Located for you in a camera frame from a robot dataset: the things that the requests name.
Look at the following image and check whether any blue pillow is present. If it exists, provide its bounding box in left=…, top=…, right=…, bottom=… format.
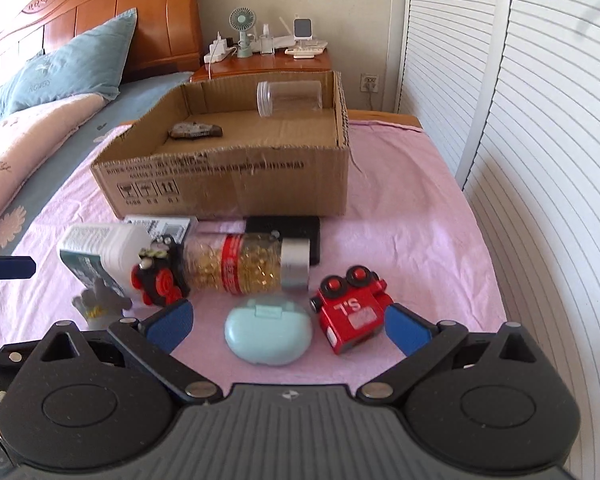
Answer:
left=0, top=8, right=138, bottom=128

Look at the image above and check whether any white remote control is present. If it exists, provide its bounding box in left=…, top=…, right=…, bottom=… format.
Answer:
left=285, top=46, right=329, bottom=60

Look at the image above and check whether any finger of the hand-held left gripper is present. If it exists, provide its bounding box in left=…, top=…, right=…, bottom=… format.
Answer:
left=0, top=256, right=37, bottom=281
left=0, top=339, right=36, bottom=413

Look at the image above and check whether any wooden nightstand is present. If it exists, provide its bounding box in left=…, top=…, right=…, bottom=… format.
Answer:
left=190, top=47, right=335, bottom=84

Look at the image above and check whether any white power strip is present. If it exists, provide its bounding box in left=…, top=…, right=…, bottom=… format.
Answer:
left=203, top=32, right=237, bottom=64

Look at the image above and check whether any white device with screen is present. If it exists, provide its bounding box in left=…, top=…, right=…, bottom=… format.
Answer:
left=292, top=18, right=314, bottom=49

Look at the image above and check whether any small green desk fan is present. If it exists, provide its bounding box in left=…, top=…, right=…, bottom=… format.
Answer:
left=228, top=7, right=254, bottom=58

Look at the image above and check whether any light blue oval case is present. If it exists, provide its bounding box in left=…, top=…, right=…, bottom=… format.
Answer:
left=224, top=296, right=313, bottom=364

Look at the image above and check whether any clear plastic jar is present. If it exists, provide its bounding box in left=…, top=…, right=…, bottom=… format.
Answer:
left=256, top=80, right=324, bottom=117

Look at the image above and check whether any pink pillow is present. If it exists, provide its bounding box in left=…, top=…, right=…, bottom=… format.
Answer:
left=0, top=94, right=108, bottom=241

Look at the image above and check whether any white louvered door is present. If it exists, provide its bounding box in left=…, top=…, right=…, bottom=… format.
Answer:
left=455, top=0, right=600, bottom=480
left=394, top=0, right=515, bottom=191

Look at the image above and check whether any clear plastic package with label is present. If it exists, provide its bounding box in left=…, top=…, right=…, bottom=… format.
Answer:
left=124, top=215, right=199, bottom=247

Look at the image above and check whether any black and red toy train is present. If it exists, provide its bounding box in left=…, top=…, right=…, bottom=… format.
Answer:
left=131, top=234, right=191, bottom=307

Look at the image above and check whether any pink table cloth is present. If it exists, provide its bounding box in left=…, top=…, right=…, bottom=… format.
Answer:
left=0, top=109, right=509, bottom=401

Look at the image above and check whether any white bottle with green label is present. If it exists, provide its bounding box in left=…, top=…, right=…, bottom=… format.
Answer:
left=57, top=223, right=148, bottom=297

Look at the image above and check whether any blue flowered bedsheet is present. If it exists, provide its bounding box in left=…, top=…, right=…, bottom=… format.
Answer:
left=0, top=71, right=195, bottom=266

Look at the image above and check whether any clear bottle of yellow capsules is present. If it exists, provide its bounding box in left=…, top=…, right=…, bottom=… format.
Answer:
left=182, top=232, right=312, bottom=295

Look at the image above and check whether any black square box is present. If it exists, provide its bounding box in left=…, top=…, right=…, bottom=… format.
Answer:
left=245, top=216, right=322, bottom=266

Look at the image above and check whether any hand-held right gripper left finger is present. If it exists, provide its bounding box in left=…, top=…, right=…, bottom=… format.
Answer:
left=39, top=299, right=221, bottom=406

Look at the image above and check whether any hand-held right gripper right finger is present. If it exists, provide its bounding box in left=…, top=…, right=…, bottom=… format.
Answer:
left=356, top=302, right=540, bottom=406

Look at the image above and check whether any wooden bed headboard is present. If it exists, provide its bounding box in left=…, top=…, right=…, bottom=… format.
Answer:
left=0, top=0, right=204, bottom=131

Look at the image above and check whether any cardboard box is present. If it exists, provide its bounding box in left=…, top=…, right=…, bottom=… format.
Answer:
left=90, top=71, right=352, bottom=220

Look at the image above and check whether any red toy train car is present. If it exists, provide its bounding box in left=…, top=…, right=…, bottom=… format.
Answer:
left=309, top=265, right=395, bottom=356

